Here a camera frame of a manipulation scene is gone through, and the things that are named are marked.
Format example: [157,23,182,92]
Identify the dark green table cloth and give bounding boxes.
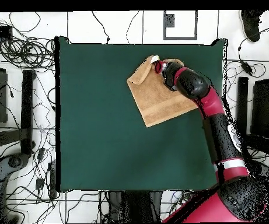
[54,36,228,193]

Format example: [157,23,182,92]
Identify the black cable with plug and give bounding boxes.
[91,10,111,44]

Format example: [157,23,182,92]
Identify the tan terry towel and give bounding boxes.
[126,55,198,128]

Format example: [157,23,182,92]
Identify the person's foot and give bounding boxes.
[238,9,263,43]

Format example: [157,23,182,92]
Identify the coiled black cables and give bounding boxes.
[0,37,55,71]

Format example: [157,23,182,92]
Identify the black power adapter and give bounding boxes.
[240,61,254,76]

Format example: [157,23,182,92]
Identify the grey rectangular floor frame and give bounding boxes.
[163,10,198,41]

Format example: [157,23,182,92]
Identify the black power strip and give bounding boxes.
[47,160,57,199]

